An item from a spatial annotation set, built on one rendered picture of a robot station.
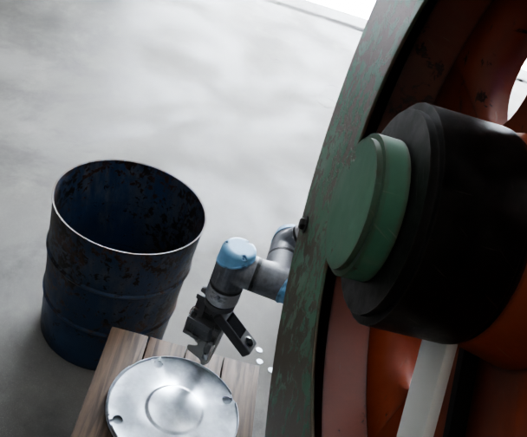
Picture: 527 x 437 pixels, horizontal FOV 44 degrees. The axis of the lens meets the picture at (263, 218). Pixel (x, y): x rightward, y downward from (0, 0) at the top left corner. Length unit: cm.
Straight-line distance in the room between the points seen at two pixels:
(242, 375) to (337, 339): 91
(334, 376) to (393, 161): 36
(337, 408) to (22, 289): 162
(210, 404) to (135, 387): 17
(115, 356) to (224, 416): 29
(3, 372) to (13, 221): 66
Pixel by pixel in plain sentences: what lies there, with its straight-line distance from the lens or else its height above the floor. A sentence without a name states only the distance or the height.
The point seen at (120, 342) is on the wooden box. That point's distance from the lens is 162.
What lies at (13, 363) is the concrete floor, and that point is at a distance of 201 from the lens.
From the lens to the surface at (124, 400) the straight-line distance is 150.
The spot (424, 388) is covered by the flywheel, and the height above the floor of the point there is 124.
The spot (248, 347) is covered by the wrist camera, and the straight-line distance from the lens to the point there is 148.
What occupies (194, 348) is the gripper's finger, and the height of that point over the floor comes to 42.
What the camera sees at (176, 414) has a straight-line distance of 149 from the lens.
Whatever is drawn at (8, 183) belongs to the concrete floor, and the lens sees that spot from 263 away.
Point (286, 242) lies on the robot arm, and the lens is 145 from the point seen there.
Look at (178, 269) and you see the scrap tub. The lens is 178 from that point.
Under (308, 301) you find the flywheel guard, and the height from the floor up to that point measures 109.
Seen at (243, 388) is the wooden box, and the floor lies 35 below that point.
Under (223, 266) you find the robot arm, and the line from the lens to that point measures 135.
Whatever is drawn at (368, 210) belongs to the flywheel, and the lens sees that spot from 40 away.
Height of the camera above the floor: 155
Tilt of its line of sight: 34 degrees down
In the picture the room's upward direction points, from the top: 21 degrees clockwise
